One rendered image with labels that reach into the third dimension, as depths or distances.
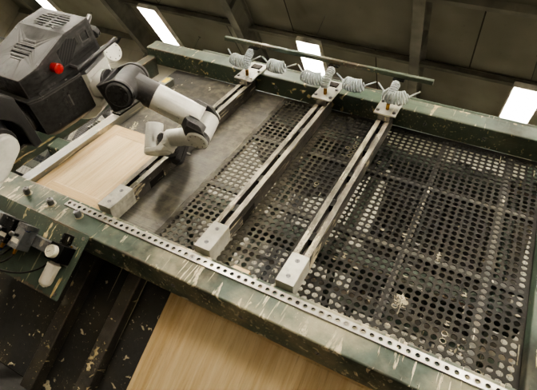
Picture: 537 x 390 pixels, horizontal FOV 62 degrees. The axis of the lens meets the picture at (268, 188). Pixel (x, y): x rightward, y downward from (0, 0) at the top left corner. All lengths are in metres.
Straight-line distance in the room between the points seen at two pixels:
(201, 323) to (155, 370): 0.23
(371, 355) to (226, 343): 0.55
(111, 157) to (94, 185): 0.19
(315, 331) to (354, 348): 0.12
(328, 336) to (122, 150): 1.23
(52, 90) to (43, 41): 0.14
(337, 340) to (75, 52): 1.16
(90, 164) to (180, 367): 0.92
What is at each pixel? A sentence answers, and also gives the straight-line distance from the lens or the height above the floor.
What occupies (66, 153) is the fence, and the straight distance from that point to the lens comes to 2.10.
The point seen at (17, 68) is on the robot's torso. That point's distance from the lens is 1.51.
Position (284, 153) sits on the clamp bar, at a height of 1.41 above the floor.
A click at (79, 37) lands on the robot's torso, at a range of 1.55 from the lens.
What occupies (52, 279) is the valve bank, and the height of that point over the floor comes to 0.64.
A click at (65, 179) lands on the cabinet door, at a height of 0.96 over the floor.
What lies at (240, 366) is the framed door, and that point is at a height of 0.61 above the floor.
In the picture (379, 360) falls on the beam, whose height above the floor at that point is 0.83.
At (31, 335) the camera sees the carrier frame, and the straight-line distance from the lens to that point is 2.09.
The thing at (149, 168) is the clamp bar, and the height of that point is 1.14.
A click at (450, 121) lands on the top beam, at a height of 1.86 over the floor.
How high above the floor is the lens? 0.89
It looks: 11 degrees up
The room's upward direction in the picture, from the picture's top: 23 degrees clockwise
